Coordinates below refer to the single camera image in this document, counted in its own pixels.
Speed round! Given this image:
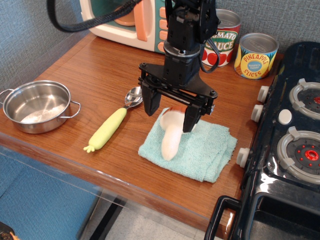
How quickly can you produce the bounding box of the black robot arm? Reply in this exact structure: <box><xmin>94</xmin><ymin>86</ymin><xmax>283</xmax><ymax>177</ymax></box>
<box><xmin>139</xmin><ymin>0</ymin><xmax>220</xmax><ymax>133</ymax></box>

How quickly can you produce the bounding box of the toy microwave teal and cream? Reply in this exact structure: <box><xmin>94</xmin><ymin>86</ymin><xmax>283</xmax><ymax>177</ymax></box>
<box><xmin>79</xmin><ymin>0</ymin><xmax>168</xmax><ymax>53</ymax></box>

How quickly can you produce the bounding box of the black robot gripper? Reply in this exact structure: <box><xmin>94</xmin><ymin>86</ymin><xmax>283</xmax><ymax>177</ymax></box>
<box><xmin>139</xmin><ymin>41</ymin><xmax>217</xmax><ymax>133</ymax></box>

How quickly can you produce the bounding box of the light blue folded towel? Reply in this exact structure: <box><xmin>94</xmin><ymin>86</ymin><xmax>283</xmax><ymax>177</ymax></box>
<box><xmin>138</xmin><ymin>108</ymin><xmax>237</xmax><ymax>183</ymax></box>

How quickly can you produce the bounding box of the plush white brown mushroom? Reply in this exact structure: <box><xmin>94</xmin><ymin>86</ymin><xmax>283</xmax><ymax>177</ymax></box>
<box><xmin>159</xmin><ymin>106</ymin><xmax>187</xmax><ymax>161</ymax></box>

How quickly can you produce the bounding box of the black toy stove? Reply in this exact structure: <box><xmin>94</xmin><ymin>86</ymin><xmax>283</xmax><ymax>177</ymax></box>
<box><xmin>205</xmin><ymin>41</ymin><xmax>320</xmax><ymax>240</ymax></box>

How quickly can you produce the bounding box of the pineapple slices can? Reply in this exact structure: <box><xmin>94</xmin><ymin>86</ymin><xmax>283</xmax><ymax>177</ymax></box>
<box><xmin>234</xmin><ymin>32</ymin><xmax>279</xmax><ymax>80</ymax></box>

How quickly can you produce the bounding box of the small steel pot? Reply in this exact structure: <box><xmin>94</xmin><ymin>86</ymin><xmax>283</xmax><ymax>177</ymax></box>
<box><xmin>0</xmin><ymin>80</ymin><xmax>81</xmax><ymax>134</ymax></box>

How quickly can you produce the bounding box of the spoon with yellow handle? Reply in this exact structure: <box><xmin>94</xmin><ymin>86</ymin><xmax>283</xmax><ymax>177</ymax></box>
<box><xmin>83</xmin><ymin>86</ymin><xmax>143</xmax><ymax>153</ymax></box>

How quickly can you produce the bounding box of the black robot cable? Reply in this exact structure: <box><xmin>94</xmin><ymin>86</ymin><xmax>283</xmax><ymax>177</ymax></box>
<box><xmin>46</xmin><ymin>0</ymin><xmax>144</xmax><ymax>33</ymax></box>

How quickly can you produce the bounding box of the tomato sauce can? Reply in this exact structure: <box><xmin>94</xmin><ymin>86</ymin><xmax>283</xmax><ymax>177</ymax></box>
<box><xmin>211</xmin><ymin>9</ymin><xmax>242</xmax><ymax>67</ymax></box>

